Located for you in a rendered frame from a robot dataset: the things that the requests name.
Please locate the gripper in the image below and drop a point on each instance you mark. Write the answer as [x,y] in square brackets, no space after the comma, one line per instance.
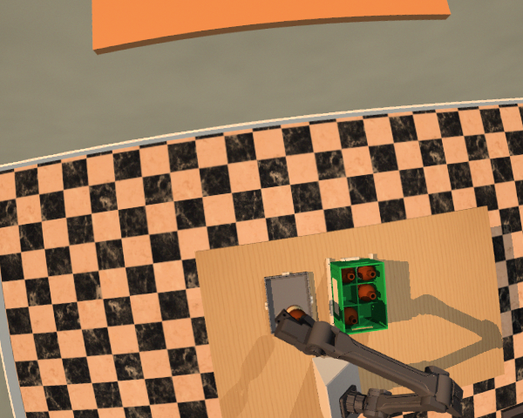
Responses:
[309,320]

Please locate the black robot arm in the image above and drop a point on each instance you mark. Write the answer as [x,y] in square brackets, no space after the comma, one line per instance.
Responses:
[317,340]

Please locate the green plastic crate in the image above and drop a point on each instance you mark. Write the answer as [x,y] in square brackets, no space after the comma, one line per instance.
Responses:
[372,314]

